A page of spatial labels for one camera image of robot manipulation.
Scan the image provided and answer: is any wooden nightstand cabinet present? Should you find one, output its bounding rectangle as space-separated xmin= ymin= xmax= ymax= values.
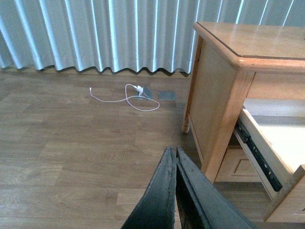
xmin=182 ymin=21 xmax=305 ymax=182

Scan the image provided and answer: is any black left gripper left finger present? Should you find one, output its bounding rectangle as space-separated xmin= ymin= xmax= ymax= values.
xmin=122 ymin=147 xmax=176 ymax=229

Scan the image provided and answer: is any wooden drawer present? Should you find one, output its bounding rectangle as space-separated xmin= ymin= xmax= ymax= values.
xmin=215 ymin=148 xmax=261 ymax=182
xmin=234 ymin=98 xmax=305 ymax=223

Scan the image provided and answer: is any white charging cable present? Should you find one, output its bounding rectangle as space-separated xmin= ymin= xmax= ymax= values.
xmin=89 ymin=83 xmax=160 ymax=112

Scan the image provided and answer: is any grey closed floor socket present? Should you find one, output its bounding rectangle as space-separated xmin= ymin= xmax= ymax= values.
xmin=158 ymin=91 xmax=176 ymax=101

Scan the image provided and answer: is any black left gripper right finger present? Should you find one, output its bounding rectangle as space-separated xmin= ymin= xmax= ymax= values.
xmin=176 ymin=147 xmax=257 ymax=229

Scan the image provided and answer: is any black drawer slide rail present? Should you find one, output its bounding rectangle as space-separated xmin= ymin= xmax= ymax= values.
xmin=234 ymin=118 xmax=283 ymax=192

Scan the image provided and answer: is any white wall plug adapter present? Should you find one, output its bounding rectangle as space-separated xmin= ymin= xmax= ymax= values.
xmin=134 ymin=85 xmax=143 ymax=94

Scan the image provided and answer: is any grey open floor socket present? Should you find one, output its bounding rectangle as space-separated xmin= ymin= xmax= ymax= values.
xmin=135 ymin=86 xmax=153 ymax=99

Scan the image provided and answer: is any pale grey pleated curtain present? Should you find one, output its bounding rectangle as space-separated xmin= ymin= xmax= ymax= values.
xmin=0 ymin=0 xmax=305 ymax=73

